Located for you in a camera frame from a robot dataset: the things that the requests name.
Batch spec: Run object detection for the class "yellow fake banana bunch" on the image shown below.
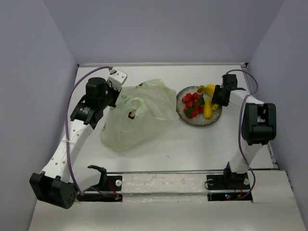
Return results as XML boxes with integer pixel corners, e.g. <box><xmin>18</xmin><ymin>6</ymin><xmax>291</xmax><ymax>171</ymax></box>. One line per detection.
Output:
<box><xmin>197</xmin><ymin>84</ymin><xmax>219</xmax><ymax>111</ymax></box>

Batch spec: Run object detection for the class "yellow fake fruit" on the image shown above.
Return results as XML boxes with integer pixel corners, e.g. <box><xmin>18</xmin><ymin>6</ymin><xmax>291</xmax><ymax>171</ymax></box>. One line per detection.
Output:
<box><xmin>203</xmin><ymin>99</ymin><xmax>213</xmax><ymax>119</ymax></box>

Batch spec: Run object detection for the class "red fake fruit bunch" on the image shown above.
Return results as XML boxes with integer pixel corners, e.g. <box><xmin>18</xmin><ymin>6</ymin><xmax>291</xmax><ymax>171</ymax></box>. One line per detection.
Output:
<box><xmin>181</xmin><ymin>92</ymin><xmax>205</xmax><ymax>119</ymax></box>

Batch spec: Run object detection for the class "green printed plastic bag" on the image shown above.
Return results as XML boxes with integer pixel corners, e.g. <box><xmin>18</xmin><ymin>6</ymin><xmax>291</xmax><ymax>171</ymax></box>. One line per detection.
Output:
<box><xmin>100</xmin><ymin>79</ymin><xmax>179</xmax><ymax>152</ymax></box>

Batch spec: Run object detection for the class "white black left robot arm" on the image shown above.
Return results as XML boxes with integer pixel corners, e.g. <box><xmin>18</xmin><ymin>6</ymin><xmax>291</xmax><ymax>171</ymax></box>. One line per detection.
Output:
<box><xmin>29</xmin><ymin>72</ymin><xmax>127</xmax><ymax>209</ymax></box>

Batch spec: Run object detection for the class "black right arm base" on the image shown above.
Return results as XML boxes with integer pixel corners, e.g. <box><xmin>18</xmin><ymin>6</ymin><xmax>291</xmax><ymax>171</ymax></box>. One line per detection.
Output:
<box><xmin>204</xmin><ymin>173</ymin><xmax>252</xmax><ymax>202</ymax></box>

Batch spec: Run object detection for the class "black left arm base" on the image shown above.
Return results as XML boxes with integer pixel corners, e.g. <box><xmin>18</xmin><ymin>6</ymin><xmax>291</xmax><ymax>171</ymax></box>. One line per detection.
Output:
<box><xmin>77</xmin><ymin>175</ymin><xmax>123</xmax><ymax>202</ymax></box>

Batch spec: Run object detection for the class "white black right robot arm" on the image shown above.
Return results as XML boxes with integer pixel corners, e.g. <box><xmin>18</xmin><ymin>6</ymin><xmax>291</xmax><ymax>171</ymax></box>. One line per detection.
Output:
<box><xmin>212</xmin><ymin>72</ymin><xmax>277</xmax><ymax>189</ymax></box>

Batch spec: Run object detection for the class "speckled grey round plate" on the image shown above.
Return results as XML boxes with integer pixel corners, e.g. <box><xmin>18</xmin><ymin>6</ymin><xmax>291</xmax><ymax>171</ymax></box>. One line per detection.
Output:
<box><xmin>176</xmin><ymin>86</ymin><xmax>222</xmax><ymax>127</ymax></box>

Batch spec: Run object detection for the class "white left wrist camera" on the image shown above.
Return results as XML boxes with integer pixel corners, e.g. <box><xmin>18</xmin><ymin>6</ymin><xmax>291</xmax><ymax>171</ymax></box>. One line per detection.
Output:
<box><xmin>107</xmin><ymin>68</ymin><xmax>128</xmax><ymax>92</ymax></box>

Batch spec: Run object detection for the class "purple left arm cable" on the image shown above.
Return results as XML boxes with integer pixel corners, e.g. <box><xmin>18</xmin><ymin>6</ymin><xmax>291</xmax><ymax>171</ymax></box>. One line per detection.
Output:
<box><xmin>65</xmin><ymin>66</ymin><xmax>115</xmax><ymax>199</ymax></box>

